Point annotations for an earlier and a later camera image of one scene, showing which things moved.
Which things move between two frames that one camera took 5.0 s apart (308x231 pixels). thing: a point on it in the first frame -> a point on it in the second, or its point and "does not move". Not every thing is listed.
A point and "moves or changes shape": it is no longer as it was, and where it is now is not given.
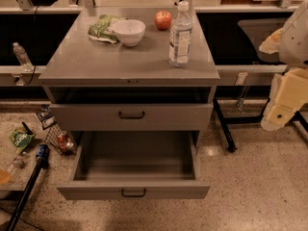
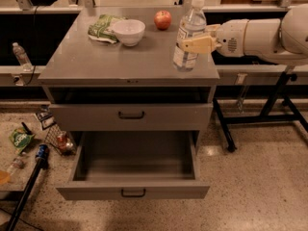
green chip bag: [103, 29] does not move
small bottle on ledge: [22, 57] does not move
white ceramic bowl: [129, 31] does not move
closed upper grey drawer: [156, 116] does not move
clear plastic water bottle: [181, 37] moves or changes shape
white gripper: [295, 42] -> [230, 38]
